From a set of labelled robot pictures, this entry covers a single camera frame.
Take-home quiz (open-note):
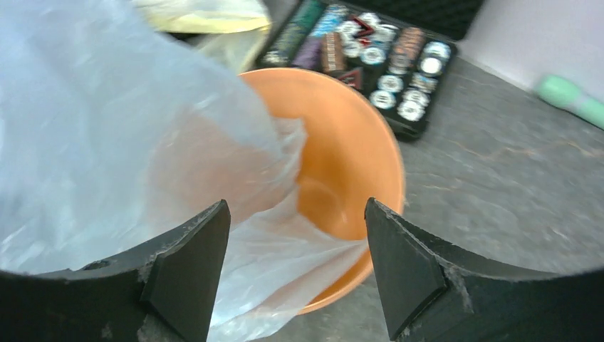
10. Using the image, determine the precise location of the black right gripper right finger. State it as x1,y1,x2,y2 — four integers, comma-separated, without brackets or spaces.
365,198,603,341

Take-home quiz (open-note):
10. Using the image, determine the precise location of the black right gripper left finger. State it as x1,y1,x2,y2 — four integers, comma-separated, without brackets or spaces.
1,200,231,341

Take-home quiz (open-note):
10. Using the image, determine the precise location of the orange plastic trash bin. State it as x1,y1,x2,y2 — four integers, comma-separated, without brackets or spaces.
241,68,405,314

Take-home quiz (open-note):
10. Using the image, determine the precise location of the light blue plastic bag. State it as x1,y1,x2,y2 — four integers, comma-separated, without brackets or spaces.
1,1,362,341

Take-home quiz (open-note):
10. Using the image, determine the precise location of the mint green cylindrical tool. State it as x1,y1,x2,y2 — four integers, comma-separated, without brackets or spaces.
533,75,603,130

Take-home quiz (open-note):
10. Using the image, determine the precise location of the black poker chip case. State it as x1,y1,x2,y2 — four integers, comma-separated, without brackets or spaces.
256,0,483,142

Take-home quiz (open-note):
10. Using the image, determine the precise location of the brown poker chip stack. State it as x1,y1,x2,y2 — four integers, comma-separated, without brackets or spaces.
321,32,346,74

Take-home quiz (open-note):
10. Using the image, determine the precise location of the purple poker chip stack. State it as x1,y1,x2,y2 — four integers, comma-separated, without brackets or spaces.
291,37,323,70

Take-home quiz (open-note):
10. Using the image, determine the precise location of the yellow translucent plastic bag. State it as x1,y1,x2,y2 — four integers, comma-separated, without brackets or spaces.
133,0,272,73

